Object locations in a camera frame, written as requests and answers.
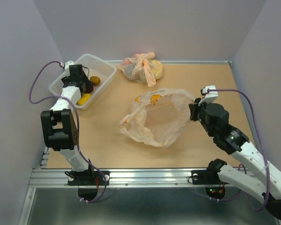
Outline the yellow corn cob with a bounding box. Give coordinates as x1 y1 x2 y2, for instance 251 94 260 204
77 93 91 106

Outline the brown kiwi fruit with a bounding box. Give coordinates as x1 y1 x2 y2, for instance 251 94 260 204
89 76 101 86

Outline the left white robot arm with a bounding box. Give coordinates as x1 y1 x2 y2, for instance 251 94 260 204
40 64 95 185

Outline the translucent plastic bag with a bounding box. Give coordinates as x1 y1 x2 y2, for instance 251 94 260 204
119 88 195 148

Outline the red apple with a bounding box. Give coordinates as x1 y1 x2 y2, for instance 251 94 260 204
86 83 94 93

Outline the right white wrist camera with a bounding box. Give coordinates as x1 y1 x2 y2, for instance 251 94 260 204
199 85 218 105

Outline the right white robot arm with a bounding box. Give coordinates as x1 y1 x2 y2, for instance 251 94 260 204
189 99 281 220

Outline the white plastic mesh basket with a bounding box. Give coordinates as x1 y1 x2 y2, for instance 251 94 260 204
48 53 117 111

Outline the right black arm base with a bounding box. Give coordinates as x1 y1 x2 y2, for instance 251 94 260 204
187 159 227 185

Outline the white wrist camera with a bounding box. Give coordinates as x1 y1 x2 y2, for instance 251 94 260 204
199 85 218 105
62 60 75 70

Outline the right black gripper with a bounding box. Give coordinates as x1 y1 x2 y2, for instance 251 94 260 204
190 97 214 137

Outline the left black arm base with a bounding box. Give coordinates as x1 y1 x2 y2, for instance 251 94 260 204
65 165 110 186

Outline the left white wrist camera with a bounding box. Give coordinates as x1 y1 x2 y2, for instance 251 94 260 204
62 60 75 70

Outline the knotted plastic bag far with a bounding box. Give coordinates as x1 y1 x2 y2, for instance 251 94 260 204
119 52 163 87

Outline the aluminium rail frame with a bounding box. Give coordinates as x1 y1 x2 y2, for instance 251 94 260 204
17 60 281 225

